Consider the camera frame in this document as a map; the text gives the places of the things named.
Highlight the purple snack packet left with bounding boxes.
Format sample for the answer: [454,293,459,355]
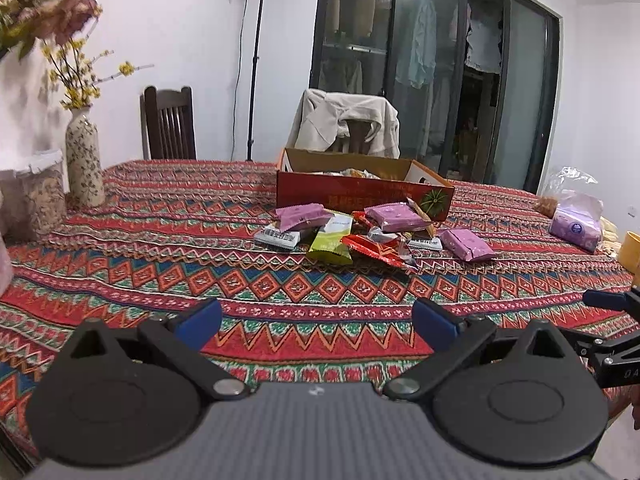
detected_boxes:
[276,203,333,232]

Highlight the patterned red tablecloth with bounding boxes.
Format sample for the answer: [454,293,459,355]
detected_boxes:
[1,162,636,452]

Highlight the purple snack packet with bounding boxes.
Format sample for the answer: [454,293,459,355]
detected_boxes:
[439,229,497,263]
[364,203,430,233]
[276,203,333,232]

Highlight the red snack packet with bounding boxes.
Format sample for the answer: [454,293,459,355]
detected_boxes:
[341,234,419,272]

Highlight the dark wooden chair left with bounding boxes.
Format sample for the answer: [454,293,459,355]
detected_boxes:
[142,86,196,160]

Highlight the glass sliding door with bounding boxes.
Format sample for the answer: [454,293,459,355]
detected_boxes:
[310,0,560,192]

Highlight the cardboard snack box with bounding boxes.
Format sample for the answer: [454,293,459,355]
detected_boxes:
[277,148,454,222]

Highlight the wooden chair with cushion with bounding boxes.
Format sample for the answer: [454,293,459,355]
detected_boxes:
[345,119,381,156]

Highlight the white barcode snack packet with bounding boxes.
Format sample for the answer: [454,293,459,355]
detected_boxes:
[254,224,302,250]

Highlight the green snack packet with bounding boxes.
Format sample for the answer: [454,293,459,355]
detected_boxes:
[306,212,352,266]

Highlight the purple snack packet right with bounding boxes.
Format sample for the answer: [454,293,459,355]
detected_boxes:
[439,229,497,263]

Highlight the yellow mug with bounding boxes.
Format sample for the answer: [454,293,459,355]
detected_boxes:
[617,231,640,274]

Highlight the black light stand tripod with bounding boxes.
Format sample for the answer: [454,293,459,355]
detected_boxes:
[246,0,265,162]

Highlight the beige jacket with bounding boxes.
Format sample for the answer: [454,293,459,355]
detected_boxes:
[285,89,400,158]

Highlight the purple snack packet middle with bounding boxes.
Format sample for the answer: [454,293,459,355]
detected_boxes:
[364,203,430,233]

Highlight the clear plastic bag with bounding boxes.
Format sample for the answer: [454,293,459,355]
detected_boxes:
[534,166,599,218]

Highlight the clear storage jar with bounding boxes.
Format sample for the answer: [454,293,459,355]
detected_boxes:
[16,150,66,240]

